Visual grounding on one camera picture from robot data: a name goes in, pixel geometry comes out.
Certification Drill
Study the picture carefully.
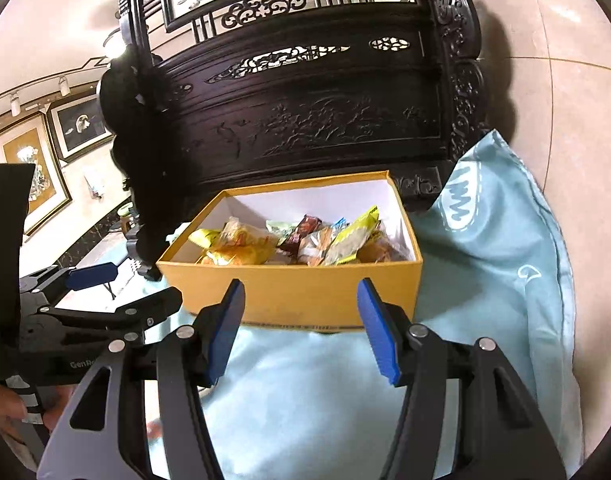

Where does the yellow cardboard box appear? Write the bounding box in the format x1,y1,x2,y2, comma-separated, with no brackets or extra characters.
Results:
156,171,424,328

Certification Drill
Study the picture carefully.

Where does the clear rice cracker roll packet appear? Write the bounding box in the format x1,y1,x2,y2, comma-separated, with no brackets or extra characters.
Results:
298,225,336,266

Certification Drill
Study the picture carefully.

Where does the brown chocolate packet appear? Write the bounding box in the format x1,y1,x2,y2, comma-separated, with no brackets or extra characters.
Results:
278,215,321,256

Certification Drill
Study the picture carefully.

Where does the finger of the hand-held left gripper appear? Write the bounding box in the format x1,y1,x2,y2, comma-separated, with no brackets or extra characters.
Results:
34,286,184,344
19,261,119,307

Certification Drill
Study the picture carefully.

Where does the light blue printed blanket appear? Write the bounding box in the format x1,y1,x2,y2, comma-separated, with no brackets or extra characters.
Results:
75,130,586,480

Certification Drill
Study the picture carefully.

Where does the ceiling lamp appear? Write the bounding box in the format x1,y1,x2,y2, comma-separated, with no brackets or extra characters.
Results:
102,30,128,58

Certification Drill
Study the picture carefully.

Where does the cracker bag orange red label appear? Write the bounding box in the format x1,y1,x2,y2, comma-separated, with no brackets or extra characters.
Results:
200,217,278,266

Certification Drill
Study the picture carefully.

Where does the white wall box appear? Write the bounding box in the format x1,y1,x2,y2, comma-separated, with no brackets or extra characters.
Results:
82,167,106,196

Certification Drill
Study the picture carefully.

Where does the person's left hand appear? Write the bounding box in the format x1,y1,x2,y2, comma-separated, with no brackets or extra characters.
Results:
0,384,33,456

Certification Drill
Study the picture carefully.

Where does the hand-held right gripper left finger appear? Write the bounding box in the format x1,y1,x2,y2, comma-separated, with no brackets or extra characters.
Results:
38,277,247,480

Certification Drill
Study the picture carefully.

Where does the dark framed picture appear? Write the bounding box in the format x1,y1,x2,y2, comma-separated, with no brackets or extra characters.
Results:
48,92,116,163

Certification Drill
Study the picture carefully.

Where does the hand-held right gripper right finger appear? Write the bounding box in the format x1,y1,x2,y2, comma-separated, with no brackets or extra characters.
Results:
356,277,569,480

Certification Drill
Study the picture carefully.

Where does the gold framed picture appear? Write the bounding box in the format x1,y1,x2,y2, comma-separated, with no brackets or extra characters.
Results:
0,112,73,236

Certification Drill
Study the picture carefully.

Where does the yellow snack packet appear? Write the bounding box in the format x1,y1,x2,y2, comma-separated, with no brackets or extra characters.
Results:
188,227,223,251

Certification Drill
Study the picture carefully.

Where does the green white snack packet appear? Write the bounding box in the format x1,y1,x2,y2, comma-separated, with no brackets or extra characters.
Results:
265,219,298,238

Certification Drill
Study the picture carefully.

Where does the yellow green cracker packet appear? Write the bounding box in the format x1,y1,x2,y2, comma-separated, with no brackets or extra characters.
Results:
323,206,381,267

